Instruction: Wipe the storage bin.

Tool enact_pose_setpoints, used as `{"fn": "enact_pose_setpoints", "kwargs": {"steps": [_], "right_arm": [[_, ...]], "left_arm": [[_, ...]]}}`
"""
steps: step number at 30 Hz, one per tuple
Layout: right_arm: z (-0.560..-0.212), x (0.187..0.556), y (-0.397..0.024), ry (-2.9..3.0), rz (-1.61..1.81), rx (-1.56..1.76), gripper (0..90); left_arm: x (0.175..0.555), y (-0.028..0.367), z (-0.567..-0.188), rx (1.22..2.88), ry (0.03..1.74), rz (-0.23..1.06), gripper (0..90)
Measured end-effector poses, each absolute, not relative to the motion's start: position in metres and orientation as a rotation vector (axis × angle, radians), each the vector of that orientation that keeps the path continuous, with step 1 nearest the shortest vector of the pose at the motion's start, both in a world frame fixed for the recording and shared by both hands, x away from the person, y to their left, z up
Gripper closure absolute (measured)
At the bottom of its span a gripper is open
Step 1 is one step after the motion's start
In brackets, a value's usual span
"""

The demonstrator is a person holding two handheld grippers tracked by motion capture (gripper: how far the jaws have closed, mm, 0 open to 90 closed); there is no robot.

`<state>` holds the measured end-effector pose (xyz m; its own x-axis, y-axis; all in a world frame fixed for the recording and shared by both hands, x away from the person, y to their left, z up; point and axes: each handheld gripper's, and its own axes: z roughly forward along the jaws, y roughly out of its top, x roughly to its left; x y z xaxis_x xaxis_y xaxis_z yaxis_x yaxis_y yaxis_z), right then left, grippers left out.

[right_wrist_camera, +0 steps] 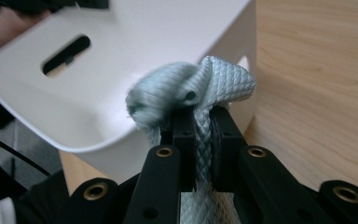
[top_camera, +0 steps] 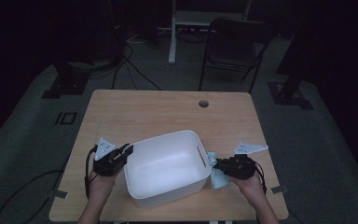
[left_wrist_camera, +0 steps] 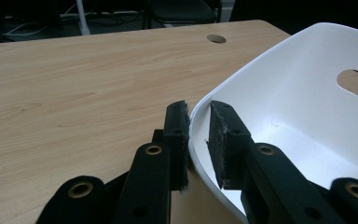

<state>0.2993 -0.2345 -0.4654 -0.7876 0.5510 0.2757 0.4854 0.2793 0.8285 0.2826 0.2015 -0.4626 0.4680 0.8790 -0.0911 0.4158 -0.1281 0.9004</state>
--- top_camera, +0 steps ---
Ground person's right hand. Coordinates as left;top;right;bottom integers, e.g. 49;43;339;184
231;172;267;207

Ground black stand base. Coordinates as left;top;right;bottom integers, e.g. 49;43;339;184
41;60;91;100
267;71;314;110

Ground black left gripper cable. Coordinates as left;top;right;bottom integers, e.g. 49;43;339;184
0;145;100;224

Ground black folding chair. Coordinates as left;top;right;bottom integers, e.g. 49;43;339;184
198;17;274;94

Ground white metal desk frame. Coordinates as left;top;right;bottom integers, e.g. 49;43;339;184
168;0;253;65

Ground white plastic bin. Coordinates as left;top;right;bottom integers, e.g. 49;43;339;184
123;129;213;209

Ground black floor cables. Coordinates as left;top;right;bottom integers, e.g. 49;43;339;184
111;45;162;91

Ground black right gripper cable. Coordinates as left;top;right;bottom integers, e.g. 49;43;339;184
254;161;269;196

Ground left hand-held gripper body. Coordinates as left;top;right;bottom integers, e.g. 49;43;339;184
92;137;129;177

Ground light blue cloth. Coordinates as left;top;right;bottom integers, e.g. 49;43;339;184
206;151;231;190

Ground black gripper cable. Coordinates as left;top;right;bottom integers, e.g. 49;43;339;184
254;161;269;196
0;145;100;224

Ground person's left hand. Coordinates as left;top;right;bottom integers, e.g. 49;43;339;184
88;169;119;201

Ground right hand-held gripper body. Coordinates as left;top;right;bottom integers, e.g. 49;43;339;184
222;141;269;181

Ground grey tape strip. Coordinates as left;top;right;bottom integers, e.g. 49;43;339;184
270;185;288;194
48;189;69;200

